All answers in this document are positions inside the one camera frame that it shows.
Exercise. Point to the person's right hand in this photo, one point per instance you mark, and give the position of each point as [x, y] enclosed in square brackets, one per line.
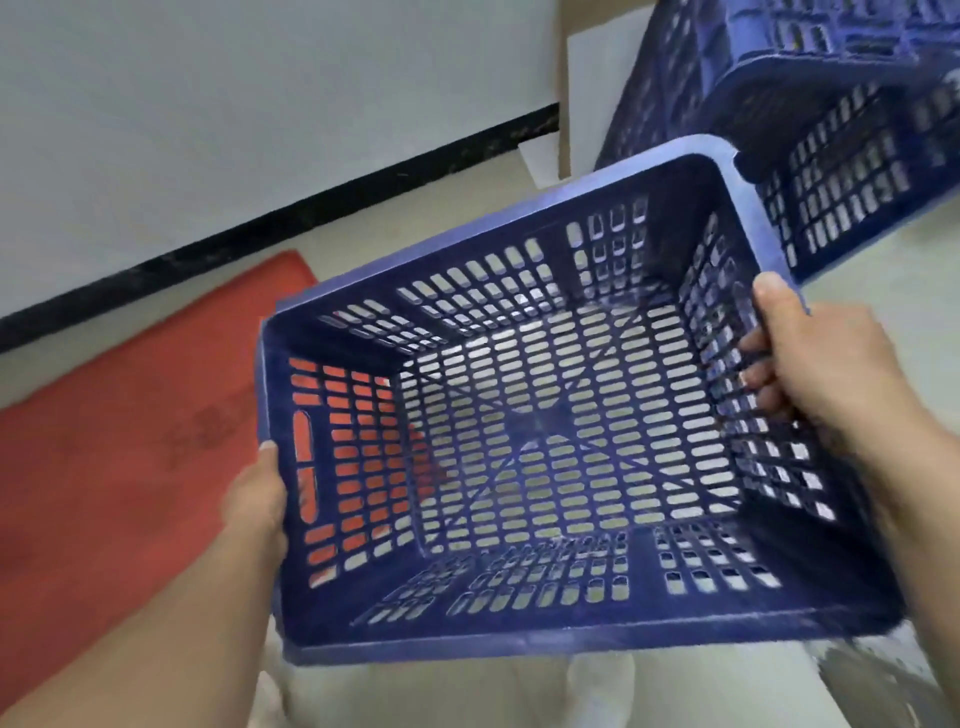
[825, 360]

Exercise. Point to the person's left hand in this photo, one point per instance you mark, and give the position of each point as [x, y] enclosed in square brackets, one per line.
[255, 502]

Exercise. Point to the person's left thumb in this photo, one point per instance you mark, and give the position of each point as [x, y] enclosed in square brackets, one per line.
[268, 480]

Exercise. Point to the person's right thumb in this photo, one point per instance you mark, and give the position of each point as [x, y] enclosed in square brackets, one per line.
[780, 304]

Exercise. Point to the blue perforated plastic basket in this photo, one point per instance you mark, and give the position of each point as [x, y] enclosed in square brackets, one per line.
[540, 420]

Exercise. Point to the person's right forearm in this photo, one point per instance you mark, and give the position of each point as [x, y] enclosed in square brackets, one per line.
[911, 517]

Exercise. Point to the person's left forearm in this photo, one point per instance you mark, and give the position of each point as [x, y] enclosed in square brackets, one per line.
[142, 637]

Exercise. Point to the red floor mat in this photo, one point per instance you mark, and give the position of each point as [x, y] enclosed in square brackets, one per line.
[120, 465]

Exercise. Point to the stack of blue plastic baskets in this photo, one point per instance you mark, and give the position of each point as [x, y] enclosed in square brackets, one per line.
[810, 97]

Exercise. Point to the white board panel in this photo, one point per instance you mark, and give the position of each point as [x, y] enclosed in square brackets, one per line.
[596, 82]

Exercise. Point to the person's light trousers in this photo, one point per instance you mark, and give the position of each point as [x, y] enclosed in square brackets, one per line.
[465, 694]

